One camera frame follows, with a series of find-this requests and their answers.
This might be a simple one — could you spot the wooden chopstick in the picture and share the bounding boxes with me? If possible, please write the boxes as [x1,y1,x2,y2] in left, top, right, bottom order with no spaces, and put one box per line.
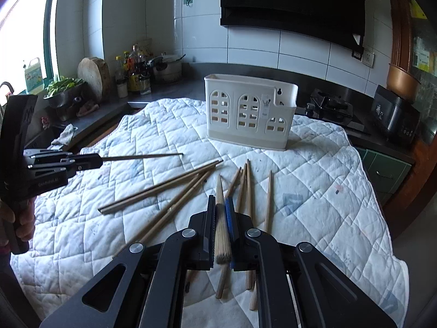
[214,175,231,265]
[215,167,241,299]
[235,164,247,212]
[139,168,214,244]
[101,159,225,216]
[246,159,254,290]
[101,153,184,162]
[250,171,274,311]
[98,159,220,213]
[112,174,201,258]

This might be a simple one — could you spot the person's left hand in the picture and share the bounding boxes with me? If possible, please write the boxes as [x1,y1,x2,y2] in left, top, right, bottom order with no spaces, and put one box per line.
[0,197,36,255]

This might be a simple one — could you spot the grey dish rag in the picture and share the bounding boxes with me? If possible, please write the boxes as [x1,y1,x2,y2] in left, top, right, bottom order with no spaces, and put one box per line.
[51,124,78,147]

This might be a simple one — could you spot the metal bowl of greens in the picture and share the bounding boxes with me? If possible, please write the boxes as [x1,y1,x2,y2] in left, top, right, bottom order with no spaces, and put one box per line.
[44,78,85,108]

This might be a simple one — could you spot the black faucet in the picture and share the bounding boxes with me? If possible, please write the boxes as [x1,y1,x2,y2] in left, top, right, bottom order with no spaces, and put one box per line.
[0,81,14,97]

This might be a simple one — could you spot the white quilted cloth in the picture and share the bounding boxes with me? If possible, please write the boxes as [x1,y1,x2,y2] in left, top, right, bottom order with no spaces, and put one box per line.
[10,97,411,328]

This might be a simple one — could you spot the dark sauce bottle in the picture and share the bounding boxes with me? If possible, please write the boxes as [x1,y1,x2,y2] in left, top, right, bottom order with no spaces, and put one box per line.
[115,55,128,98]

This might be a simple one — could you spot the round wooden cutting board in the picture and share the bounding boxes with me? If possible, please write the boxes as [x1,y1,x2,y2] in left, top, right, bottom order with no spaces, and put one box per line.
[77,57,112,104]

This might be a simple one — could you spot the cooking oil bottle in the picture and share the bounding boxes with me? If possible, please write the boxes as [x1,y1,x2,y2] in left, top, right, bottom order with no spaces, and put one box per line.
[127,44,141,93]

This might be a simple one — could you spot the white plastic utensil holder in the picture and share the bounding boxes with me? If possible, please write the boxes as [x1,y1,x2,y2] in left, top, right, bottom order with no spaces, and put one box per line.
[204,74,299,150]

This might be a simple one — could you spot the black gas stove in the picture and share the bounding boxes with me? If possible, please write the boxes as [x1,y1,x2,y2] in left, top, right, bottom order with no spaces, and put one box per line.
[305,89,365,133]

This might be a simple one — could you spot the black rice cooker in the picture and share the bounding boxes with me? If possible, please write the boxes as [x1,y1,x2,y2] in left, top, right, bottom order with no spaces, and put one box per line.
[370,85,420,147]

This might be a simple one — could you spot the copper coloured pot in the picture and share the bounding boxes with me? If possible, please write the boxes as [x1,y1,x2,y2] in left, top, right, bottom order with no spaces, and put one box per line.
[387,64,420,103]

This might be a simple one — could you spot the wooden glass cabinet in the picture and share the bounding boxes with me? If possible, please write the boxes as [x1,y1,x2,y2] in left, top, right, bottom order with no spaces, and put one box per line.
[383,0,436,238]

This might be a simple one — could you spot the white wall socket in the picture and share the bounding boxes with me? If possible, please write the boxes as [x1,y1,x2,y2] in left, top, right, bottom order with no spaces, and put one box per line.
[361,50,375,68]

